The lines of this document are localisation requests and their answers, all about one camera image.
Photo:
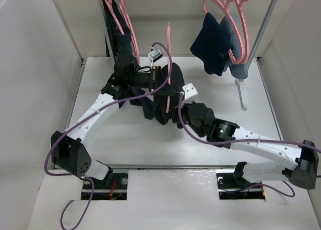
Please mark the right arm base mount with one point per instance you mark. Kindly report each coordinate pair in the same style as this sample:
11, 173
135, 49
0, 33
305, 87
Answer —
230, 188

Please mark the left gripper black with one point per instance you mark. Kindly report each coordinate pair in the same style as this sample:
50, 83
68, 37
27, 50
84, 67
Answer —
156, 76

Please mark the pink hanger with jeans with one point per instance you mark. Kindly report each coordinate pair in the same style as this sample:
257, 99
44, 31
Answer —
244, 49

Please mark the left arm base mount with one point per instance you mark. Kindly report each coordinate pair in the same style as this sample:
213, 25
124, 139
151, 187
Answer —
117, 188

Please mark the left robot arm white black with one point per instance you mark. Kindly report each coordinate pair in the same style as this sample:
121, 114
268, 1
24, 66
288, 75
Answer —
68, 150

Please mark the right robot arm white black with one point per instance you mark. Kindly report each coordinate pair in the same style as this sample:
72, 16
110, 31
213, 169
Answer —
294, 162

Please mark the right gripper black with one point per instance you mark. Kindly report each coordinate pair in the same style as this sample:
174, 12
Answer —
185, 105

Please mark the dark trousers hanging left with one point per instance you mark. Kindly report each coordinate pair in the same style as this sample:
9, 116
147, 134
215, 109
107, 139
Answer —
119, 44

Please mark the pink hanger with navy trousers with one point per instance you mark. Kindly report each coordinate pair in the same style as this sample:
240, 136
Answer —
220, 5

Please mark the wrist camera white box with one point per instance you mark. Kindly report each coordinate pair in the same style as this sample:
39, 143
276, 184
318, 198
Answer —
154, 56
190, 93

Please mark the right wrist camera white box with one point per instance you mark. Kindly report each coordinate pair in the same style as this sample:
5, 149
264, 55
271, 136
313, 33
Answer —
190, 93

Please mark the light blue jeans hanging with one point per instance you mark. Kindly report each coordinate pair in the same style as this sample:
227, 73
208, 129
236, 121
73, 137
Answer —
238, 71

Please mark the black trousers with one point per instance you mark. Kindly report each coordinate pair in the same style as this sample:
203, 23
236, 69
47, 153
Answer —
165, 100

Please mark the navy blue trousers hanging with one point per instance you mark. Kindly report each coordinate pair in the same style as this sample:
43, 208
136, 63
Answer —
212, 46

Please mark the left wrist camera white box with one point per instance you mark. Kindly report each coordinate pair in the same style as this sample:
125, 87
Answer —
154, 56

